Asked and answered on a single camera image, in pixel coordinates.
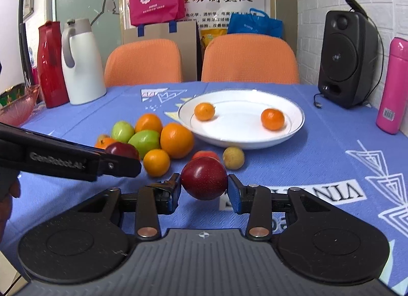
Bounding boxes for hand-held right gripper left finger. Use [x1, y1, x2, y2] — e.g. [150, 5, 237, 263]
[76, 173, 182, 240]

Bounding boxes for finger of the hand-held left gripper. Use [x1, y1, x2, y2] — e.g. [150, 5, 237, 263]
[96, 151, 142, 179]

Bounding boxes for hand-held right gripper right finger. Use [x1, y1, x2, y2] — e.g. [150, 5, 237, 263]
[227, 173, 335, 240]

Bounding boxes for dark red plum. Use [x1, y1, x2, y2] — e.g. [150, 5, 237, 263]
[180, 156, 229, 201]
[105, 142, 141, 161]

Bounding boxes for small orange mandarin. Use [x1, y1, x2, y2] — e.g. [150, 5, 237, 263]
[143, 149, 171, 178]
[261, 108, 285, 131]
[95, 134, 119, 151]

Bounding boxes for tan longan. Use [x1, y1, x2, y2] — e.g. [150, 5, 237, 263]
[222, 146, 245, 170]

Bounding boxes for red-orange nectarine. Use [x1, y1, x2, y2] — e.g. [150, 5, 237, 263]
[191, 150, 221, 163]

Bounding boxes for medium orange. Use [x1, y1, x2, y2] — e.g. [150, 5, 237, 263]
[134, 113, 164, 136]

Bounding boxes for large orange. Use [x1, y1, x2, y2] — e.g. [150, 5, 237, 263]
[160, 123, 195, 159]

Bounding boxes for white plate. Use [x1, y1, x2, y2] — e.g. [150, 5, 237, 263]
[177, 90, 305, 150]

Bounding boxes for person's left hand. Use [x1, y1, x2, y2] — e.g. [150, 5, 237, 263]
[0, 180, 21, 242]

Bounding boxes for pink glass bowl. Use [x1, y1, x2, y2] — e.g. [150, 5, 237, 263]
[0, 84, 41, 126]

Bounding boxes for green gold packet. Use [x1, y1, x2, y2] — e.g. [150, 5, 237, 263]
[0, 83, 27, 106]

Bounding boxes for small yellow-orange mandarin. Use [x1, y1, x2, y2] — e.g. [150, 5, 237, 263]
[194, 102, 216, 121]

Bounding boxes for blue patterned tablecloth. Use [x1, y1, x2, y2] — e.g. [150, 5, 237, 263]
[0, 81, 408, 296]

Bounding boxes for red thermos jug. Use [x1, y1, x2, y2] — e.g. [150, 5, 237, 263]
[37, 21, 70, 109]

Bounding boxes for white thermos jug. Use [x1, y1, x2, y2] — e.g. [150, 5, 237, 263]
[61, 18, 107, 105]

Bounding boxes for orange chair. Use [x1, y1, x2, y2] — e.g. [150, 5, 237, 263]
[201, 34, 300, 85]
[104, 39, 183, 87]

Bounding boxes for yellow food packet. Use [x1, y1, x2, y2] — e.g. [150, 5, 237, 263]
[200, 28, 228, 51]

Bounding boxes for blue plastic bag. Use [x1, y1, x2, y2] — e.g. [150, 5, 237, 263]
[227, 8, 284, 38]

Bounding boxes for black speaker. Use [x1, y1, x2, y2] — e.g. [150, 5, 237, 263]
[318, 10, 379, 109]

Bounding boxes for pink thermos bottle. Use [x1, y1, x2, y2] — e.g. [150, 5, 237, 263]
[375, 37, 408, 135]

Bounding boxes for black microphone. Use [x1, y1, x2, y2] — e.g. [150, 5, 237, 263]
[344, 0, 368, 16]

